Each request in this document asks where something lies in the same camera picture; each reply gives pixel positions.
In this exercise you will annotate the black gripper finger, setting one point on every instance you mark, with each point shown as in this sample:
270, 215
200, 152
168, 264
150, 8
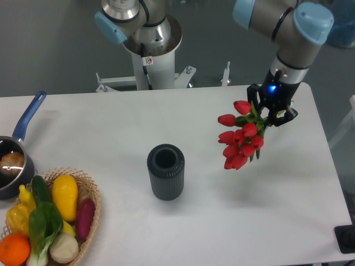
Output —
288, 115
252, 96

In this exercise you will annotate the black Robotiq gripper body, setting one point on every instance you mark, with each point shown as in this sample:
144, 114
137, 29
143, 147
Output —
275, 94

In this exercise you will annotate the red tulip bouquet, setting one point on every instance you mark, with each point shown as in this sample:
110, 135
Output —
244, 143

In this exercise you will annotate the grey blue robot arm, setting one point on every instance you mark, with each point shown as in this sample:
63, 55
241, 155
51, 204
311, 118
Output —
299, 29

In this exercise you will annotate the blue translucent container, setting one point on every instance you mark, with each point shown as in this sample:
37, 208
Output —
342, 32

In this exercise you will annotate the dark grey ribbed vase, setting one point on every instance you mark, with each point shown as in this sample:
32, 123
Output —
166, 166

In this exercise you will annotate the black device at edge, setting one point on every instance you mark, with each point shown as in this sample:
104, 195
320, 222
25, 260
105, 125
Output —
345, 238

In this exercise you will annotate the woven wicker basket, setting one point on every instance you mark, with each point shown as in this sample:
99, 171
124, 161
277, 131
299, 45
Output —
87, 188

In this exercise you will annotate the purple eggplant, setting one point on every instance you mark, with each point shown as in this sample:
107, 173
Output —
85, 216

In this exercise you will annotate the yellow squash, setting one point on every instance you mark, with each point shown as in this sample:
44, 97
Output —
65, 196

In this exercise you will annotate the yellow lemon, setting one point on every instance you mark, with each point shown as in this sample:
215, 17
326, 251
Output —
68, 229

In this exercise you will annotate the green cucumber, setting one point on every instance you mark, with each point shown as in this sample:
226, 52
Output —
40, 190

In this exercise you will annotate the green bok choy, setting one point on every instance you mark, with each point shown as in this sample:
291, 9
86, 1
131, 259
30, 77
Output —
44, 225

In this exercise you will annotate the brown bread roll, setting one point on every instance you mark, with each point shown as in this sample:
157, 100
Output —
12, 164

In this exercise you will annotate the small yellow pepper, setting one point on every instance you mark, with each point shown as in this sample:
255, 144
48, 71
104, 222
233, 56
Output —
26, 197

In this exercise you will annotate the yellow bell pepper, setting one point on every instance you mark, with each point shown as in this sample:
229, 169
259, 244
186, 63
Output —
18, 219

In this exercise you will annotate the orange fruit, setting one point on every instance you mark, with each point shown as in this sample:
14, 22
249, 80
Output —
15, 249

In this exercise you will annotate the white frame at right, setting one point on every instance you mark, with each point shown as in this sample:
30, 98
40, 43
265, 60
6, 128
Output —
344, 126

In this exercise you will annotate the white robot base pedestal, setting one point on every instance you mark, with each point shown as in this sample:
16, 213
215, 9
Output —
151, 36

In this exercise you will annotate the blue handled saucepan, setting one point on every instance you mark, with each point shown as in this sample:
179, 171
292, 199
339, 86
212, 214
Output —
10, 184

